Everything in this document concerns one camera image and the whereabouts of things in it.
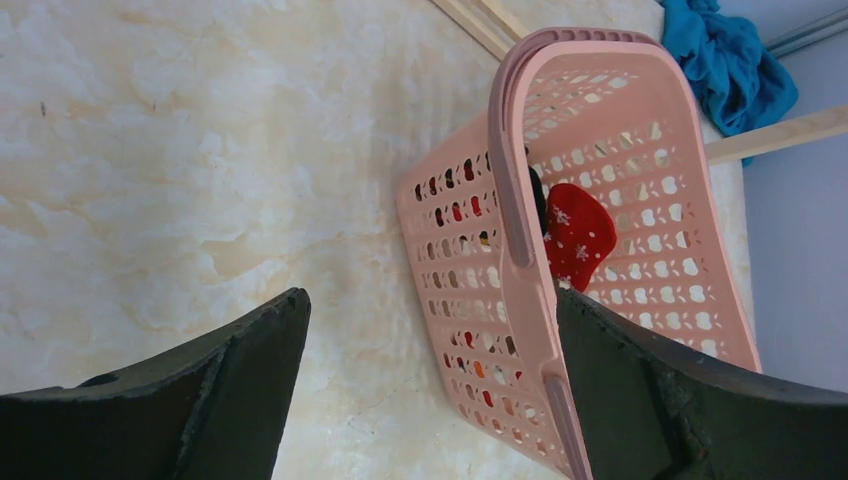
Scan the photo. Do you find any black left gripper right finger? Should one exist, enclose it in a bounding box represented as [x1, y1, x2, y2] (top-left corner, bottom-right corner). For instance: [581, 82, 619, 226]
[557, 289, 847, 479]

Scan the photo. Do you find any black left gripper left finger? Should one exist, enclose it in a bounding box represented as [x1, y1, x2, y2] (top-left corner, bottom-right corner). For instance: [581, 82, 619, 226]
[1, 288, 311, 479]

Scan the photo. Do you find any red snowflake sock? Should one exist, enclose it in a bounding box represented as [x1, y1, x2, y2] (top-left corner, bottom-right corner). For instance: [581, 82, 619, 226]
[544, 183, 617, 292]

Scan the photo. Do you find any pink plastic laundry basket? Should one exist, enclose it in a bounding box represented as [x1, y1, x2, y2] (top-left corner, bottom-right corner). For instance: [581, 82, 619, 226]
[396, 27, 761, 479]

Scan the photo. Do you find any blue crumpled cloth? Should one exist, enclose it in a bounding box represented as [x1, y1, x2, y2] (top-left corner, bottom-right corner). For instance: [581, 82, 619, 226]
[660, 0, 799, 136]

